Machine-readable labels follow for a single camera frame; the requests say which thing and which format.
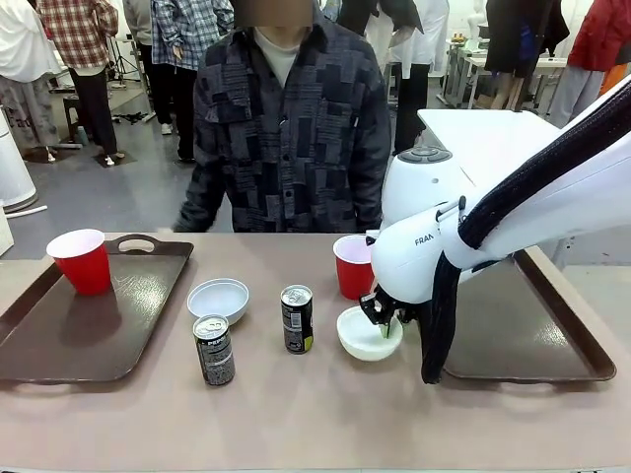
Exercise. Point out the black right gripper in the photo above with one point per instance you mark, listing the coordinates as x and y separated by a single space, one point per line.
371 304

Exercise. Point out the white bowl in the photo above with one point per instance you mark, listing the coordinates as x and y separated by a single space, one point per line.
217 298
360 340

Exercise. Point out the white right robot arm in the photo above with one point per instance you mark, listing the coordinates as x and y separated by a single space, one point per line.
411 197

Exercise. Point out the person's right forearm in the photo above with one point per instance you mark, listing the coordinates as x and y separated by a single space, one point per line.
202 202

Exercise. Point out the person's left forearm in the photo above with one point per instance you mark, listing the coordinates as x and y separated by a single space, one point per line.
370 187

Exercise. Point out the red plastic cup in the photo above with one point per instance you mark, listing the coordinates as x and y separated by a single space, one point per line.
351 276
86 266

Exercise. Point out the black can with yellow label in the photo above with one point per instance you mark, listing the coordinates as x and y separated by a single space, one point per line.
296 320

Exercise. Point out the brown plastic serving tray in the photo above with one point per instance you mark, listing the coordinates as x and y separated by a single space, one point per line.
128 315
522 335

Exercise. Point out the black Pepsi can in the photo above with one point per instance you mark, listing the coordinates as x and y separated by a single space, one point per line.
214 352

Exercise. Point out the person in dark patchwork shirt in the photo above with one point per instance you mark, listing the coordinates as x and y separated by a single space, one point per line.
286 148

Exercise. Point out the white background table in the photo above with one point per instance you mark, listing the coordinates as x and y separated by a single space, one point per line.
466 69

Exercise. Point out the person in white coat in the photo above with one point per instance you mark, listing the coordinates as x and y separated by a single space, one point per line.
409 44

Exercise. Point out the black tripod base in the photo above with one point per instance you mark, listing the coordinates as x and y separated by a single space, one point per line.
135 117

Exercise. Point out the person in blue plaid shirt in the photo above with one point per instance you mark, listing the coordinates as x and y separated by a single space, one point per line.
182 44

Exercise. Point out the dark stool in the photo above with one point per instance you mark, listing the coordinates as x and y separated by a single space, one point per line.
71 115

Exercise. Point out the white pipe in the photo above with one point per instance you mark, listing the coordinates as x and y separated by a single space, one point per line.
27 210

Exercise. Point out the white cylindrical appliance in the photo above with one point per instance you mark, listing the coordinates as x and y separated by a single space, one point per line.
12 162

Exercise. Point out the person in red plaid shirt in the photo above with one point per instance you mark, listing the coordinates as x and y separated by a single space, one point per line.
81 39

